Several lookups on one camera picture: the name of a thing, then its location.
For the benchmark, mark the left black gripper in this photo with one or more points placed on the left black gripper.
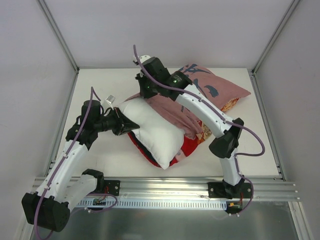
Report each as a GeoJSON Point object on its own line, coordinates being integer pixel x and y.
{"type": "Point", "coordinates": [118, 121]}

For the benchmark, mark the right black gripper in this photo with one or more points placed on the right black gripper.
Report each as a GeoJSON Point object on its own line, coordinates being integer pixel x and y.
{"type": "Point", "coordinates": [144, 90]}

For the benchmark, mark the white pillow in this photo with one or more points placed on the white pillow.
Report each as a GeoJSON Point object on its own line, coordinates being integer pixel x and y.
{"type": "Point", "coordinates": [161, 138]}

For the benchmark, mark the pink red patterned pillowcase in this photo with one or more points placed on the pink red patterned pillowcase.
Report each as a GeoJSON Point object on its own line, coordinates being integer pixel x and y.
{"type": "Point", "coordinates": [217, 90]}

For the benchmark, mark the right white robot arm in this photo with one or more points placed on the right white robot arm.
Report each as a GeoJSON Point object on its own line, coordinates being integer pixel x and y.
{"type": "Point", "coordinates": [155, 79]}

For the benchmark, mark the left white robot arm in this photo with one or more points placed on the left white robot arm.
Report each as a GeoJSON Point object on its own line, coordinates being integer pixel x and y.
{"type": "Point", "coordinates": [50, 206]}

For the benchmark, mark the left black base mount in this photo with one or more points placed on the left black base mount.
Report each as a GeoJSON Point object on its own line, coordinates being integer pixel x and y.
{"type": "Point", "coordinates": [107, 187]}

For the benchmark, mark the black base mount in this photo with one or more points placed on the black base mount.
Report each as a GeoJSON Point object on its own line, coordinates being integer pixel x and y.
{"type": "Point", "coordinates": [107, 187]}
{"type": "Point", "coordinates": [224, 190]}

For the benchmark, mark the white slotted cable duct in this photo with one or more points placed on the white slotted cable duct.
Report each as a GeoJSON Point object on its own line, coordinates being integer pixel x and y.
{"type": "Point", "coordinates": [198, 204]}

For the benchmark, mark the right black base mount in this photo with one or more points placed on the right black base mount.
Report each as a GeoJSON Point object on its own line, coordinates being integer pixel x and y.
{"type": "Point", "coordinates": [224, 190]}

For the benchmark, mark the left aluminium frame post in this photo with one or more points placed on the left aluminium frame post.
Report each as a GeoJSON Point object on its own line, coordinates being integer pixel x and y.
{"type": "Point", "coordinates": [58, 34]}

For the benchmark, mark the aluminium frame post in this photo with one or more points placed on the aluminium frame post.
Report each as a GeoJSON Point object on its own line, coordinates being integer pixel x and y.
{"type": "Point", "coordinates": [276, 34]}
{"type": "Point", "coordinates": [58, 34]}

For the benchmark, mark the right aluminium frame post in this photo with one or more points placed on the right aluminium frame post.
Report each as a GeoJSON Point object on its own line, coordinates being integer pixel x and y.
{"type": "Point", "coordinates": [276, 34]}

